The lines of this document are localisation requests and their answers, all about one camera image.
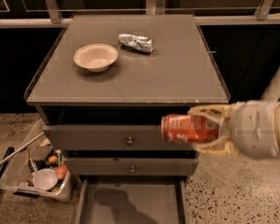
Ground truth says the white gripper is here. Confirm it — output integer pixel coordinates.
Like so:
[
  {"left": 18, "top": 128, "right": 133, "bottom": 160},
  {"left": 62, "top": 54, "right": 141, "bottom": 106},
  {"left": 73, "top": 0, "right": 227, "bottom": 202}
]
[{"left": 188, "top": 101, "right": 280, "bottom": 159}]

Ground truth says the red coke can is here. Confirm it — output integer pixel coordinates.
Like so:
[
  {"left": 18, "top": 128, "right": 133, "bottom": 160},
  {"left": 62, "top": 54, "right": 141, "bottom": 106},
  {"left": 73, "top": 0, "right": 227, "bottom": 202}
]
[{"left": 161, "top": 114, "right": 218, "bottom": 144}]

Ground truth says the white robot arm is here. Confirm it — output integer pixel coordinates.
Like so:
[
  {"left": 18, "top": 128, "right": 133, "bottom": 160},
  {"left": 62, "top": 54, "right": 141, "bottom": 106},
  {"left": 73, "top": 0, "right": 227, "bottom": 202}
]
[{"left": 189, "top": 66, "right": 280, "bottom": 160}]

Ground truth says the grey drawer cabinet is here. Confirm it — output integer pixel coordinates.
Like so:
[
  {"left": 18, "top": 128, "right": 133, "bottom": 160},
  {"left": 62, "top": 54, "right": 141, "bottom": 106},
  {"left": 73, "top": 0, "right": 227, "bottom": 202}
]
[{"left": 23, "top": 13, "right": 231, "bottom": 224}]

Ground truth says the grey open bottom drawer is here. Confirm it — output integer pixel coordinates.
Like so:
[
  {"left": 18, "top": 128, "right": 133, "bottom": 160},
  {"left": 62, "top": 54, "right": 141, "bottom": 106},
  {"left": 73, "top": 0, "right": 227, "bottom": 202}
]
[{"left": 75, "top": 176, "right": 189, "bottom": 224}]

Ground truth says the grey middle drawer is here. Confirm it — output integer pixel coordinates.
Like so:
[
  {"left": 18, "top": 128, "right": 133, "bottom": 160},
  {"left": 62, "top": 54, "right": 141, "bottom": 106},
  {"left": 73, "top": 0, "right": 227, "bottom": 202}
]
[{"left": 64, "top": 158, "right": 198, "bottom": 176}]

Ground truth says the grey top drawer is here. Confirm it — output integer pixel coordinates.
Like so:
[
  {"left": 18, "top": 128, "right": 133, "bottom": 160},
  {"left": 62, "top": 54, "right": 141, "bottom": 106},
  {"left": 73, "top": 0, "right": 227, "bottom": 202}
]
[{"left": 43, "top": 125, "right": 193, "bottom": 151}]

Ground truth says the silver foil chip bag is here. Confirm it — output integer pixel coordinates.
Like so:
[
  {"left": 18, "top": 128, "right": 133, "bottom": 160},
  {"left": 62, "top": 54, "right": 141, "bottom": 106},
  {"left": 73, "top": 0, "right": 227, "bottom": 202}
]
[{"left": 119, "top": 34, "right": 154, "bottom": 53}]

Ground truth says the white paper bowl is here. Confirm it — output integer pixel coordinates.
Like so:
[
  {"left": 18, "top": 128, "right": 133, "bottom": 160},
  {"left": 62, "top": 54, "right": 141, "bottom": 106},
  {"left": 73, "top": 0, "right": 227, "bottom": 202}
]
[{"left": 73, "top": 44, "right": 119, "bottom": 73}]

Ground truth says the red apple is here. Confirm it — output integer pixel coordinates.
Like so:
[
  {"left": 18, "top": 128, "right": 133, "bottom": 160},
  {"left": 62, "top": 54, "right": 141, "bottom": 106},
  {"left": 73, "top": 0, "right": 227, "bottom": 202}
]
[{"left": 55, "top": 164, "right": 68, "bottom": 180}]

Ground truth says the orange fruit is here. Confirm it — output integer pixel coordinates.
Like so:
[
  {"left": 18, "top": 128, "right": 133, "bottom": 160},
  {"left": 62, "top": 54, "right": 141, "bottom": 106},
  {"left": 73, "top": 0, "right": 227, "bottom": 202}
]
[{"left": 48, "top": 155, "right": 58, "bottom": 164}]

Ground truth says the small white bowl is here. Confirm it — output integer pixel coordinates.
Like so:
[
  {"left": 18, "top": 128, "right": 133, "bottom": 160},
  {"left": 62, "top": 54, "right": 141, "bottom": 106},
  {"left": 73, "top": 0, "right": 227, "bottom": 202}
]
[{"left": 33, "top": 169, "right": 58, "bottom": 191}]

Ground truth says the grey metal rod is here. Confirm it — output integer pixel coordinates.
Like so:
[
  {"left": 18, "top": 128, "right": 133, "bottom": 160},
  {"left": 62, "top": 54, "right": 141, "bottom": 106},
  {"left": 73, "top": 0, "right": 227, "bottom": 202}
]
[{"left": 0, "top": 132, "right": 45, "bottom": 166}]

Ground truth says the dark snack bag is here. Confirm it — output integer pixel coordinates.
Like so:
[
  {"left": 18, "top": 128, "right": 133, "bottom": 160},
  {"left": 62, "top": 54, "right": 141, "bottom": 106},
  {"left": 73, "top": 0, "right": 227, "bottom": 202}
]
[{"left": 28, "top": 159, "right": 49, "bottom": 175}]

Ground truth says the clear plastic storage bin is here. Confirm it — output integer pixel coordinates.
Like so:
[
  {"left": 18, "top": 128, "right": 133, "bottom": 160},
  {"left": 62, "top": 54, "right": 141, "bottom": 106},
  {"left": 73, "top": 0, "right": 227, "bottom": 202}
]
[{"left": 0, "top": 119, "right": 73, "bottom": 203}]

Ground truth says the metal railing frame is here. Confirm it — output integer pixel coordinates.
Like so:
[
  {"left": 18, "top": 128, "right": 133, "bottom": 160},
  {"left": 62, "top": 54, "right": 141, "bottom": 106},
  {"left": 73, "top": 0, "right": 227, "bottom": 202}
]
[{"left": 0, "top": 0, "right": 280, "bottom": 28}]

